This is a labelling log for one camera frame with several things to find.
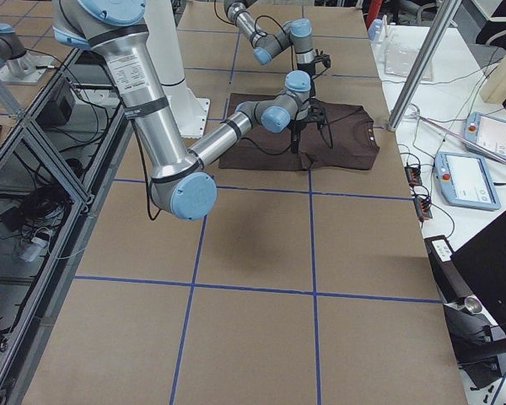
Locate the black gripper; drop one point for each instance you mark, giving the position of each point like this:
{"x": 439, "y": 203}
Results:
{"x": 305, "y": 68}
{"x": 297, "y": 122}

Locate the dark brown t-shirt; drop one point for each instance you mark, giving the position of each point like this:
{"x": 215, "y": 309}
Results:
{"x": 346, "y": 141}

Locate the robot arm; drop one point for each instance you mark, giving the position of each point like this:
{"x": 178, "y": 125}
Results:
{"x": 296, "y": 34}
{"x": 118, "y": 31}

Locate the teach pendant near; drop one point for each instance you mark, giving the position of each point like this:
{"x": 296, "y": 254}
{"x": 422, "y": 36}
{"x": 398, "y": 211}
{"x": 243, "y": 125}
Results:
{"x": 465, "y": 181}

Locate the teach pendant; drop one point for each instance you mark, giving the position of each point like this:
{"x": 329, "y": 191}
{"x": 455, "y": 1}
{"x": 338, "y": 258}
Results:
{"x": 486, "y": 131}
{"x": 465, "y": 181}

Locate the teach pendant far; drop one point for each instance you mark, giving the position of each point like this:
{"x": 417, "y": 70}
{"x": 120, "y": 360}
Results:
{"x": 486, "y": 131}

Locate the black box with label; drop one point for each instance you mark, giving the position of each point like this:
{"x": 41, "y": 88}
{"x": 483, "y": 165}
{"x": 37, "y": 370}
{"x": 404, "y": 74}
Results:
{"x": 451, "y": 284}

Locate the black laptop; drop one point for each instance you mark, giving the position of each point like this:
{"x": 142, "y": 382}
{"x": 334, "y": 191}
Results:
{"x": 481, "y": 262}

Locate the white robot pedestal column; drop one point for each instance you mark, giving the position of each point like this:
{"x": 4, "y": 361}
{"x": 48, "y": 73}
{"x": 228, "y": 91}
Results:
{"x": 189, "y": 111}

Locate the grey aluminium frame post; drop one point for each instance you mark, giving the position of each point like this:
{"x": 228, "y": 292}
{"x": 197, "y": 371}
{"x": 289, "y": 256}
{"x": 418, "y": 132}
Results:
{"x": 445, "y": 14}

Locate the aluminium frame cabinet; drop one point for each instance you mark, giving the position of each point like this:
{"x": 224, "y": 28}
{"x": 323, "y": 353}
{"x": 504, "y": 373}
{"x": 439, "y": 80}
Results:
{"x": 56, "y": 166}

